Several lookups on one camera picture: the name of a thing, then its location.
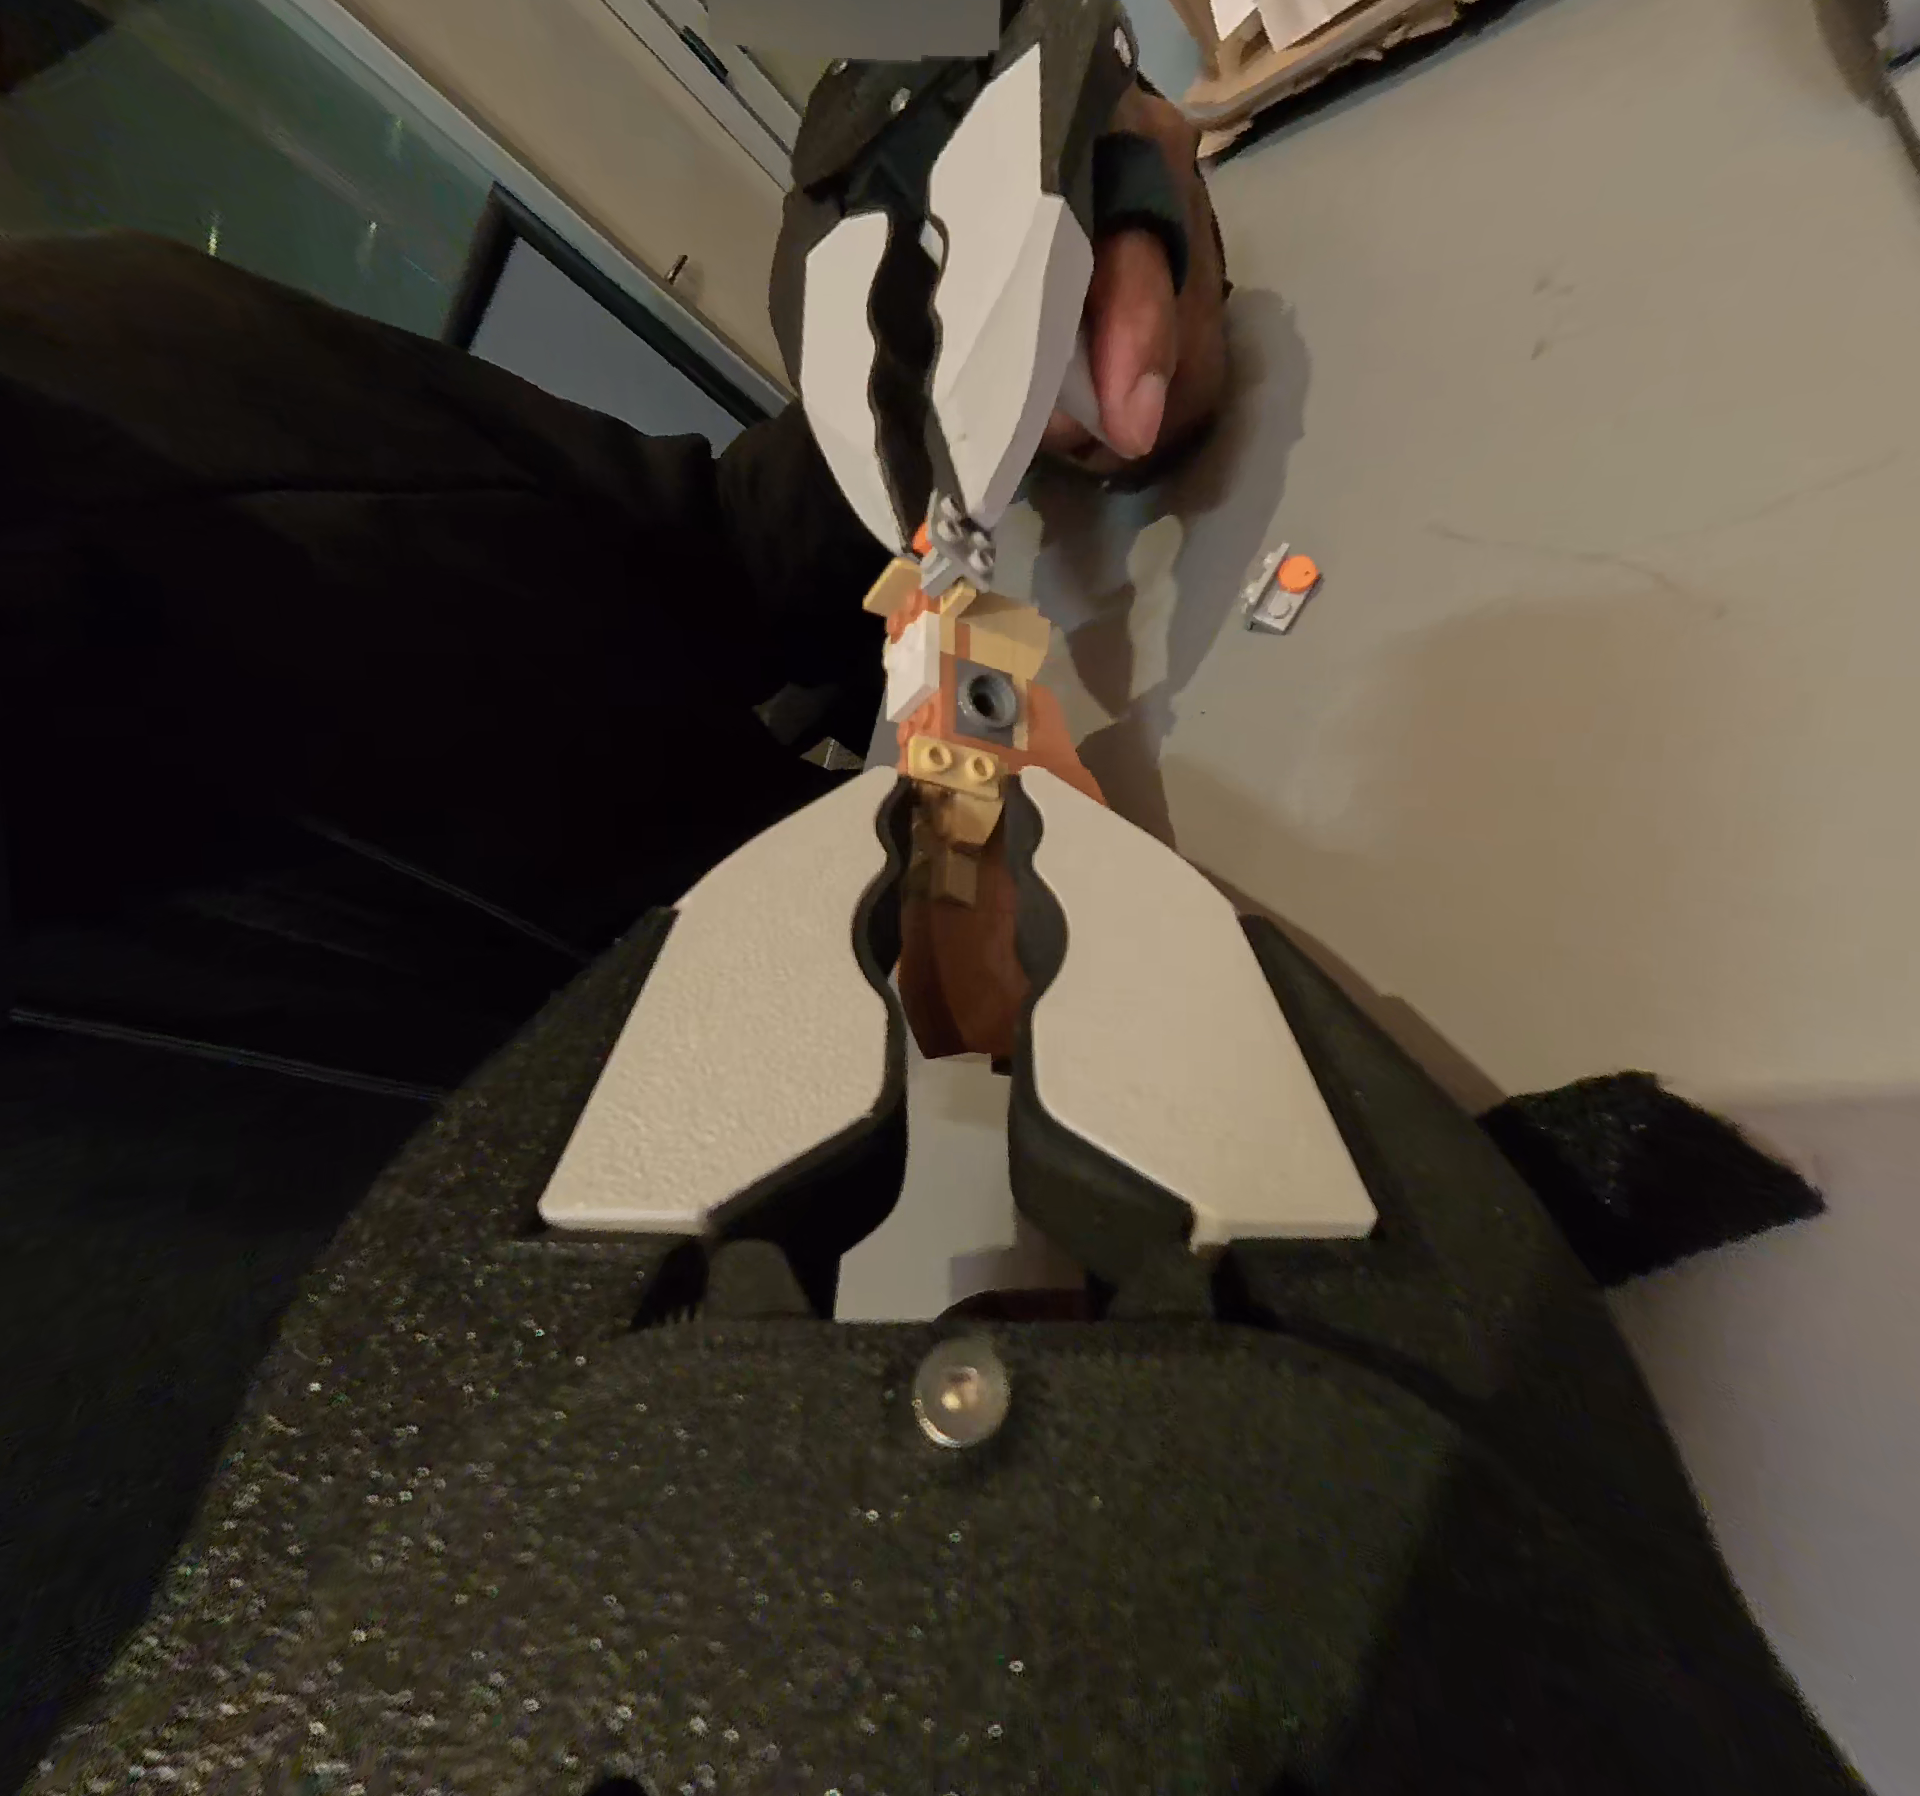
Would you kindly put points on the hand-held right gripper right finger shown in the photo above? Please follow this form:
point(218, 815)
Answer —
point(1186, 1061)

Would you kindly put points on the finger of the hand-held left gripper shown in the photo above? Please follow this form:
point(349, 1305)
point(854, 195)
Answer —
point(841, 341)
point(1004, 327)

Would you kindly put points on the orange tan brick model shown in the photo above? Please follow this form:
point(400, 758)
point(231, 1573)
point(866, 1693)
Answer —
point(961, 985)

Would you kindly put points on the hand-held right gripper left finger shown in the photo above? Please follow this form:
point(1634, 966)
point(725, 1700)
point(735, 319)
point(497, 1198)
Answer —
point(736, 1047)

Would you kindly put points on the small pale grey brick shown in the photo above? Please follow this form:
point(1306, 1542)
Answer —
point(1274, 611)

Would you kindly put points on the small dark grey brick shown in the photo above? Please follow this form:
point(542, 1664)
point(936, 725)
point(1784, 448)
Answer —
point(961, 543)

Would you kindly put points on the person's dark jacket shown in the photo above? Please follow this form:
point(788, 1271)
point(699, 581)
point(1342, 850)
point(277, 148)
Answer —
point(300, 627)

